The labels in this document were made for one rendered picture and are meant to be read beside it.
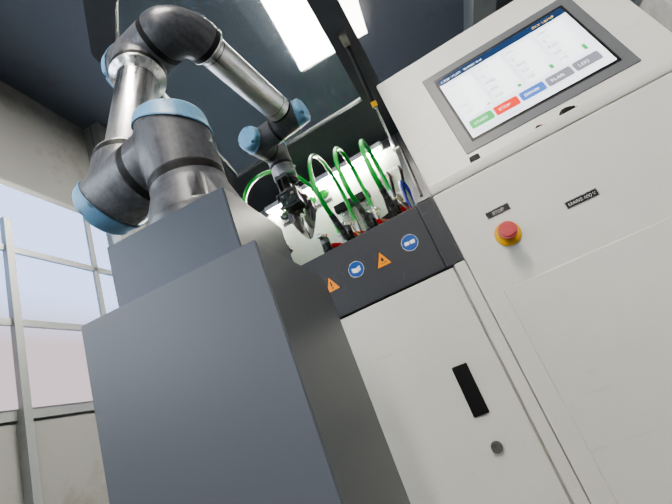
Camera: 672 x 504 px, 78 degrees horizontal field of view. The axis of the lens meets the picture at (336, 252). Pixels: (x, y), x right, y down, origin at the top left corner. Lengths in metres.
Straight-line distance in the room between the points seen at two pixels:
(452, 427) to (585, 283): 0.38
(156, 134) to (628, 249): 0.83
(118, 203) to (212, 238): 0.26
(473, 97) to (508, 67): 0.13
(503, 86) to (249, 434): 1.18
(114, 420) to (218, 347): 0.14
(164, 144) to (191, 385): 0.35
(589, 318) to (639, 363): 0.10
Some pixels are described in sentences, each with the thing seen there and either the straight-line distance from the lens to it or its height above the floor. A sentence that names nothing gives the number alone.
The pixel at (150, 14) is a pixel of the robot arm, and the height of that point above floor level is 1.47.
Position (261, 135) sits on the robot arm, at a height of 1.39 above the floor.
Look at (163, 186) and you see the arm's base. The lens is 0.63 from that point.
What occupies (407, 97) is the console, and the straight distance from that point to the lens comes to 1.48.
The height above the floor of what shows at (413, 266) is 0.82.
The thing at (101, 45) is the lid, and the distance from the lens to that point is 1.62.
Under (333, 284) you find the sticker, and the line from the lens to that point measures 0.99.
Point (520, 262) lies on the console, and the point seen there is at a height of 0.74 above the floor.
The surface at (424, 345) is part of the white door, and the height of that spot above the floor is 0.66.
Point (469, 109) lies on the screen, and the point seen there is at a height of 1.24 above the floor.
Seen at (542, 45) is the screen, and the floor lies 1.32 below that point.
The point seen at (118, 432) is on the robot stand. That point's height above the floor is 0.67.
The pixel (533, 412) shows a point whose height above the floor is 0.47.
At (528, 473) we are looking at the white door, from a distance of 0.93.
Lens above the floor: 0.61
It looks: 19 degrees up
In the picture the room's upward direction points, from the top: 22 degrees counter-clockwise
